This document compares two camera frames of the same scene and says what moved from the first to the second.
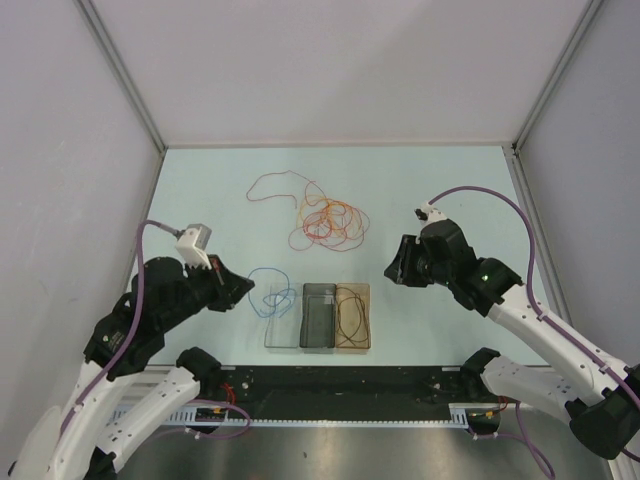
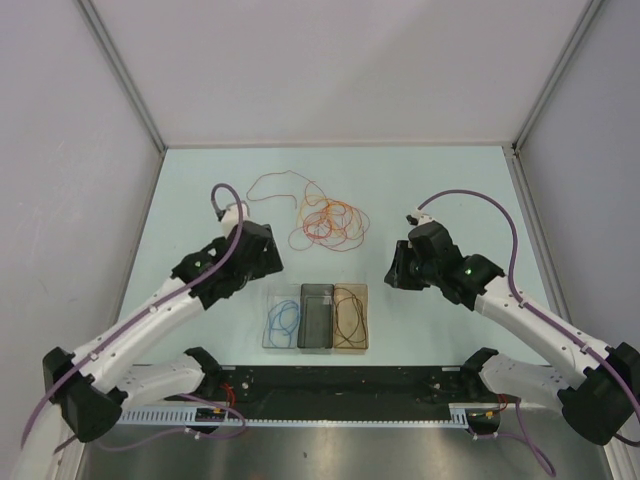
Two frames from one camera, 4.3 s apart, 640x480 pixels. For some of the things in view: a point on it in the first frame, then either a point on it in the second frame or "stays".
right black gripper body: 415,267 stays
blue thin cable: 273,294 to 283,317
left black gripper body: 210,287 to 267,263
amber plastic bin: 353,318 stays
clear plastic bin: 282,329 stays
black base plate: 258,393 stays
